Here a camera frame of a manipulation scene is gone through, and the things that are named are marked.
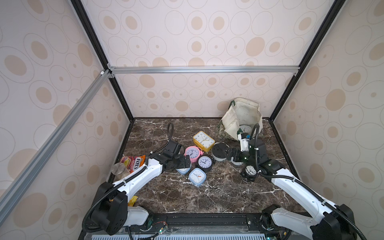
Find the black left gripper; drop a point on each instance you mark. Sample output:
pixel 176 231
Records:
pixel 184 163

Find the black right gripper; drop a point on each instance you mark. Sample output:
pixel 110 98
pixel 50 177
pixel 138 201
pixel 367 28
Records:
pixel 233 154

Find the white twin-bell alarm clock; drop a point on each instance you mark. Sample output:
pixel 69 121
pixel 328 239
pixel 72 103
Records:
pixel 245 129

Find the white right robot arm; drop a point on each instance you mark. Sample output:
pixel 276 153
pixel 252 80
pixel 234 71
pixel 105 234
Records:
pixel 325 221

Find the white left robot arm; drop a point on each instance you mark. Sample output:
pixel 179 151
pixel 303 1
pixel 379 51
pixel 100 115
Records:
pixel 110 212

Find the small white round clock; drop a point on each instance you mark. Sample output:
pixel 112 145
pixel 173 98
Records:
pixel 236 163

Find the white clock black back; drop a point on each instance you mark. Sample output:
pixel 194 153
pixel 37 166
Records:
pixel 220 151

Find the small black twin-bell clock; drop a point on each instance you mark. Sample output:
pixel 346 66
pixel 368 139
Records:
pixel 249 174

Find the pink twin-bell alarm clock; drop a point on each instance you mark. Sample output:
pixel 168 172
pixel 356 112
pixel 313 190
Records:
pixel 194 153

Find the black twin-bell alarm clock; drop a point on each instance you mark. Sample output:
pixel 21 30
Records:
pixel 205 163

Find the blue square orange-hand clock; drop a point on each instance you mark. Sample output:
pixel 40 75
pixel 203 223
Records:
pixel 197 177

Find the yellow square alarm clock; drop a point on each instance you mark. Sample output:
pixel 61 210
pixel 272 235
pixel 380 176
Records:
pixel 203 141

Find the Fox's candy bag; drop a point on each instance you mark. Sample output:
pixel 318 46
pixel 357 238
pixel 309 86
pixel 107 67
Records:
pixel 132 163

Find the cream canvas tote bag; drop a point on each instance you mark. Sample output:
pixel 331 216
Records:
pixel 240 112

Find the clear plastic jar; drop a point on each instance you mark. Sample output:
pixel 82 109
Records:
pixel 119 171

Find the yellow snack packet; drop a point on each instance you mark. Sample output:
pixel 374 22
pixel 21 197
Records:
pixel 132 201

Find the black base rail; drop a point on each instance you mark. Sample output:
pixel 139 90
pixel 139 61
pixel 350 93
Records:
pixel 210 227

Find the aluminium frame bar rear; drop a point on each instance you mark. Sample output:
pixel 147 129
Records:
pixel 204 70

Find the aluminium frame bar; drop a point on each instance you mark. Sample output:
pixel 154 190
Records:
pixel 21 184
pixel 204 70

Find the aluminium frame bar left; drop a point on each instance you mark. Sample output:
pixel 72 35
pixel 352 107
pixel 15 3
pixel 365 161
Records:
pixel 21 184

